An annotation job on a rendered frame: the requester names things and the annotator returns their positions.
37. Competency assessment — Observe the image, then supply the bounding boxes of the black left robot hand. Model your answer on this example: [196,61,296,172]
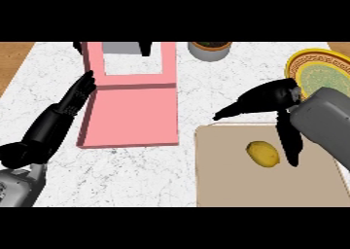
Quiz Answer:
[0,70,97,169]

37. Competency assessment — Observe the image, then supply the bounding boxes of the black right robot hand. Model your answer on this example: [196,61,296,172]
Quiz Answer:
[212,77,304,168]

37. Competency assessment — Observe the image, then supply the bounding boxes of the yellow patterned plate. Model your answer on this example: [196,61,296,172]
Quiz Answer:
[283,48,350,105]

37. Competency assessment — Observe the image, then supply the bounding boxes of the yellow lemon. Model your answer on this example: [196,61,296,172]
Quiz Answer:
[245,140,280,168]

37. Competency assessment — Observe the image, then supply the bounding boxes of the beige tray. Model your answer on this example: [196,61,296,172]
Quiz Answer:
[193,122,350,208]

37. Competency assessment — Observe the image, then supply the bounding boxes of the pink open box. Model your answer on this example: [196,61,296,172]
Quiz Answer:
[75,42,180,150]

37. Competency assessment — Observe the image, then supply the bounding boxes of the grey pot with soil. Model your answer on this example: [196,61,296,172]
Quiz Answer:
[186,42,233,62]

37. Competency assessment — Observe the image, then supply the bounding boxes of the grey and black appliance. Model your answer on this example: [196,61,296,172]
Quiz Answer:
[72,42,155,57]

